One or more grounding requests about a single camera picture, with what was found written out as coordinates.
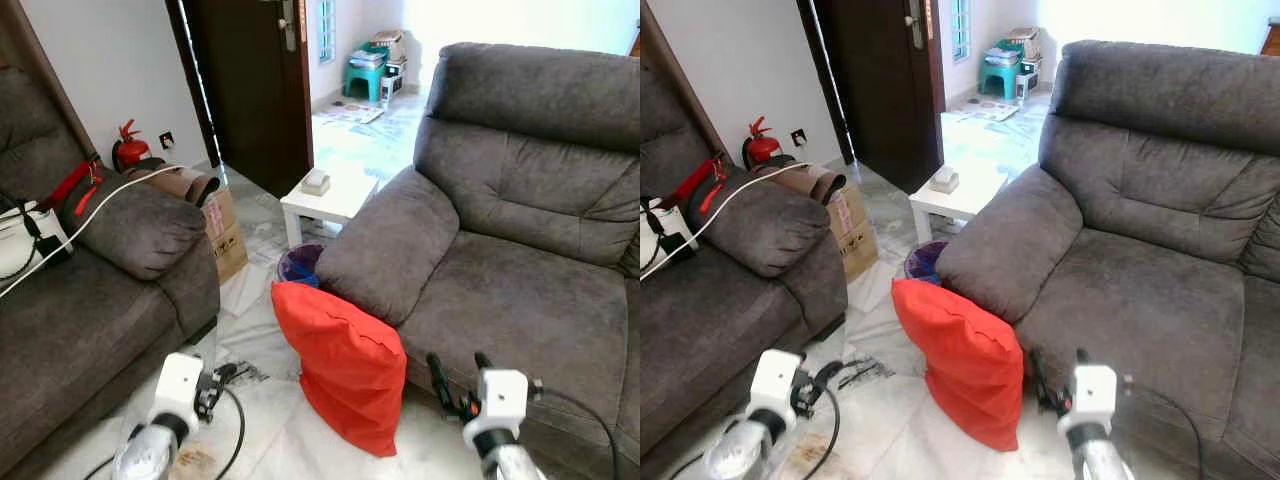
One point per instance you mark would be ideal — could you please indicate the red pillow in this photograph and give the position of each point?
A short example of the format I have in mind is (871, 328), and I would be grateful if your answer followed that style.
(965, 355)
(345, 360)

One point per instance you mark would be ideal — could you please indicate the stack of boxes and papers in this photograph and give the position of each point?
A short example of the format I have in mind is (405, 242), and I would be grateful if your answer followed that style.
(1026, 52)
(392, 55)

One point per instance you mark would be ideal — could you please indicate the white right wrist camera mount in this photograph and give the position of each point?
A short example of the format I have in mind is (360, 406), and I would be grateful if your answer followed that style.
(1092, 392)
(500, 398)

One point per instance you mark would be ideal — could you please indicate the red fire extinguisher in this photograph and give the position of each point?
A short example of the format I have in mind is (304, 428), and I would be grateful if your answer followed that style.
(760, 150)
(128, 152)

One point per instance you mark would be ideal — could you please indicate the purple waste bin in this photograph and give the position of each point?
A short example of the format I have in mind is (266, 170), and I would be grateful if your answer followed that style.
(922, 262)
(298, 265)

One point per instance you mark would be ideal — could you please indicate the white device with black charger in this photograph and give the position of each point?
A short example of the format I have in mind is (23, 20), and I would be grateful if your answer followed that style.
(662, 228)
(25, 235)

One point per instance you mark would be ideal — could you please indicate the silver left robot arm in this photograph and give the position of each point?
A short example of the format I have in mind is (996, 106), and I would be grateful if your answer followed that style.
(148, 452)
(738, 452)

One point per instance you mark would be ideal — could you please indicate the white tissue box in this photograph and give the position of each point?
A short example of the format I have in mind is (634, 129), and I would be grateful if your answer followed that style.
(944, 180)
(316, 182)

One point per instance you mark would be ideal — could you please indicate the dark brown wooden panel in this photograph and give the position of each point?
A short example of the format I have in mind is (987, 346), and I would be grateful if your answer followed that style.
(665, 55)

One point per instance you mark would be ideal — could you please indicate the window with grille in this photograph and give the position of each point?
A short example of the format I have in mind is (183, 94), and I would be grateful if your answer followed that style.
(325, 30)
(960, 30)

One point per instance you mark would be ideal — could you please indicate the grey two-seat fabric sofa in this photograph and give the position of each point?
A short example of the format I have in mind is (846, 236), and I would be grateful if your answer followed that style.
(520, 290)
(1140, 290)

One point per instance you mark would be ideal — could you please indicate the green plastic stool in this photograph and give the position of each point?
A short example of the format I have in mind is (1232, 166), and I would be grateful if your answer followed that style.
(1000, 72)
(365, 75)

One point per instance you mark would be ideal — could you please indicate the brown wooden furniture edge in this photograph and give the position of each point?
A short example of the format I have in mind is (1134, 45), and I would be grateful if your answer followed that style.
(635, 44)
(1272, 40)

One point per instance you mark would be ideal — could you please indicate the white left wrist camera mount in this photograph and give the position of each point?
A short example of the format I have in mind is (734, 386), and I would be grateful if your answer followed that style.
(178, 382)
(776, 380)

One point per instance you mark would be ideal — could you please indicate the brown cardboard box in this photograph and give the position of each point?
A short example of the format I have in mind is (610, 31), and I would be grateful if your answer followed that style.
(226, 235)
(856, 235)

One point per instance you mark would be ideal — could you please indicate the white side table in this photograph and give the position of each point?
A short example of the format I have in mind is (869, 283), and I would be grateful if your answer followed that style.
(335, 205)
(950, 205)

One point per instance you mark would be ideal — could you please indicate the grey sofa with clutter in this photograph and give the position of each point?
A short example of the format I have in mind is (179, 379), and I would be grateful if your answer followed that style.
(720, 330)
(90, 330)

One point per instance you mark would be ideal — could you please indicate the dark brown door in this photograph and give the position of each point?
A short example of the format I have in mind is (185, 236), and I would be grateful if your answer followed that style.
(880, 90)
(250, 90)

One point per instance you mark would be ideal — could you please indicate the patterned door mat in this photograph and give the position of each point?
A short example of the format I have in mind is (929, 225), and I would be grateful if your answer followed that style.
(350, 113)
(982, 110)

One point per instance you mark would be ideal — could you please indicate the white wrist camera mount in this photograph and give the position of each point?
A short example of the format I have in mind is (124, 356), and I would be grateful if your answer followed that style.
(500, 398)
(776, 380)
(178, 382)
(1092, 392)

